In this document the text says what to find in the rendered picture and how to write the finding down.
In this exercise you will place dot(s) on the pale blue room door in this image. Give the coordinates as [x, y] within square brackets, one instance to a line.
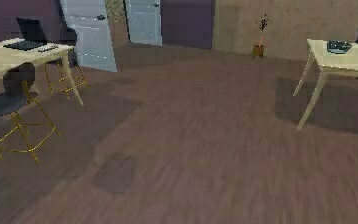
[90, 36]
[143, 21]

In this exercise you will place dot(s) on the house plant in brown pot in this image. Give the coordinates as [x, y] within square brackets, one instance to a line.
[259, 48]

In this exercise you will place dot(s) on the dark stool with gold legs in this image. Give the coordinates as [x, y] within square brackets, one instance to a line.
[10, 100]
[67, 80]

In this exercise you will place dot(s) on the grey remote control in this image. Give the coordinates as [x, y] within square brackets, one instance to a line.
[47, 48]

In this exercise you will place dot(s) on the black laptop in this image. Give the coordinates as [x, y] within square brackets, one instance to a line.
[28, 36]

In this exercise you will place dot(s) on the dark green dish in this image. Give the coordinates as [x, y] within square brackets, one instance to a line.
[338, 46]

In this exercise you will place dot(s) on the pale wooden table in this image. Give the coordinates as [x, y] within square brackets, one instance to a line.
[347, 58]
[7, 56]

